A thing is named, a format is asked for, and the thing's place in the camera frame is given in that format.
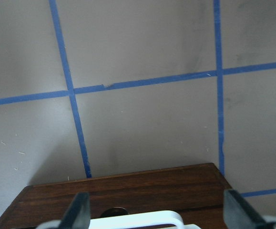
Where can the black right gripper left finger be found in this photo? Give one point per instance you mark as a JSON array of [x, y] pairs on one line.
[[78, 214]]

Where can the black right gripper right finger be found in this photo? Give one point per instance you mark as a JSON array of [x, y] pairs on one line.
[[239, 214]]

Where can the white drawer handle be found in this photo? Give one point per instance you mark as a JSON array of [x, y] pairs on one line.
[[140, 220]]

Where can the dark brown wooden cabinet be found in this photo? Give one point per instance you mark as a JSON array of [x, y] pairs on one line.
[[195, 192]]

